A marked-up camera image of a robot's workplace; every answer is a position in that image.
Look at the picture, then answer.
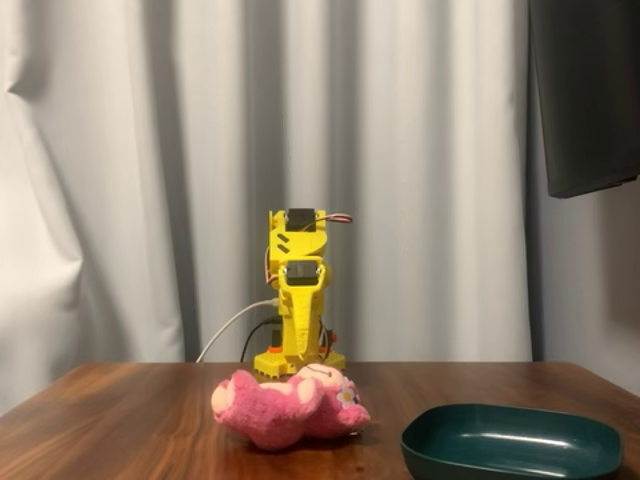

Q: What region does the yellow gripper body with servo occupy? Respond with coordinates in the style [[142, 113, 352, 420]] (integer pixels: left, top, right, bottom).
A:
[[272, 254, 334, 302]]

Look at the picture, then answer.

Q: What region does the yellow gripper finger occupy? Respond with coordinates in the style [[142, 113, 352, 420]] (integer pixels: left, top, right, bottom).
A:
[[281, 285, 326, 365]]

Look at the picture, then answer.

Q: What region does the pink strawberry bear plush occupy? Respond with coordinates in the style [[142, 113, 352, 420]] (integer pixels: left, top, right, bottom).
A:
[[210, 363, 372, 454]]

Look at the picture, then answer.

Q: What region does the dark green plastic bin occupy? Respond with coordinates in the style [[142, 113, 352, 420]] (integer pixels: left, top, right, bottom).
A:
[[399, 403, 625, 480]]

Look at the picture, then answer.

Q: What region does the white curtain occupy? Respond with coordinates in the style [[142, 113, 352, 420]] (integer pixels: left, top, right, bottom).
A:
[[0, 0, 551, 417]]

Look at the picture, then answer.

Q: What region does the black flat monitor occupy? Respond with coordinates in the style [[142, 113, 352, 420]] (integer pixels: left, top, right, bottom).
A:
[[527, 0, 640, 200]]

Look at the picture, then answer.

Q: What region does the black power cable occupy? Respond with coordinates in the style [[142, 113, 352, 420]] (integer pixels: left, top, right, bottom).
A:
[[239, 314, 281, 364]]

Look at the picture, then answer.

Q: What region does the white USB cable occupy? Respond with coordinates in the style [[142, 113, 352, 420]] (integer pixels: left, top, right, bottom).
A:
[[194, 298, 280, 364]]

